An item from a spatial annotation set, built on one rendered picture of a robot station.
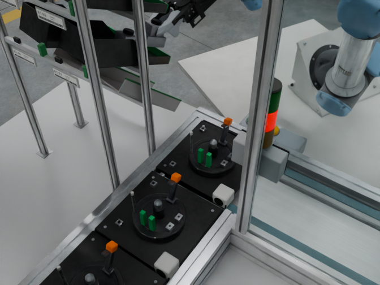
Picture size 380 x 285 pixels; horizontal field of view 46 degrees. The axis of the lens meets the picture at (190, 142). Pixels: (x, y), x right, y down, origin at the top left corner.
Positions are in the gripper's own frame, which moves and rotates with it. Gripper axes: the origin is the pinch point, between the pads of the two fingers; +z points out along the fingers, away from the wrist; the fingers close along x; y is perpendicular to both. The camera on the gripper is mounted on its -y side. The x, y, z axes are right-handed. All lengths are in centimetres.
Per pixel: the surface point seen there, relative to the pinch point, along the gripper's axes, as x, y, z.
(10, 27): 258, 103, 38
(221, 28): 157, 170, -82
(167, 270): -47, 17, 41
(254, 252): -51, 35, 23
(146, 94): -9.1, 8.0, 14.2
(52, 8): -8.5, -28.2, 17.6
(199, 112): -4.5, 34.4, 4.3
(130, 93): -6.2, 6.3, 17.1
